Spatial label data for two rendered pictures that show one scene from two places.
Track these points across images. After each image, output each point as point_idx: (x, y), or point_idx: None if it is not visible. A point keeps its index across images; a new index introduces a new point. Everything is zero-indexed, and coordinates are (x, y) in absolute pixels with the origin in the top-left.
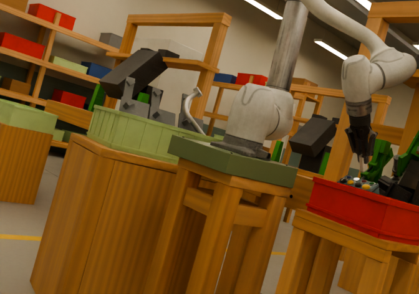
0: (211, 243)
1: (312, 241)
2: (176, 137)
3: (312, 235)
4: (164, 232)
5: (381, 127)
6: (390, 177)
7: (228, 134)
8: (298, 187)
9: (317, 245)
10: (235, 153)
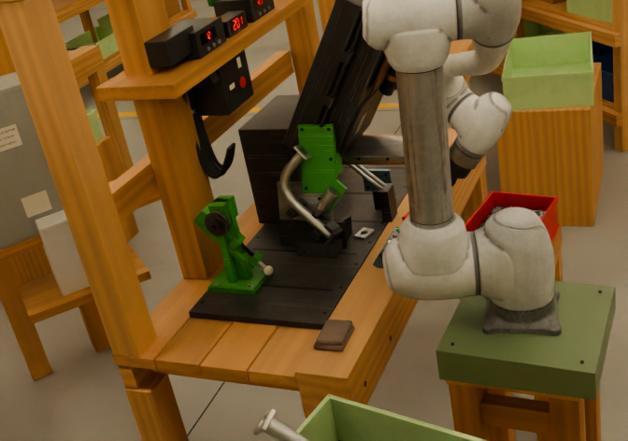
0: (599, 387)
1: (178, 439)
2: (597, 365)
3: (174, 433)
4: None
5: (119, 194)
6: (320, 223)
7: (552, 298)
8: (391, 319)
9: (185, 433)
10: (569, 299)
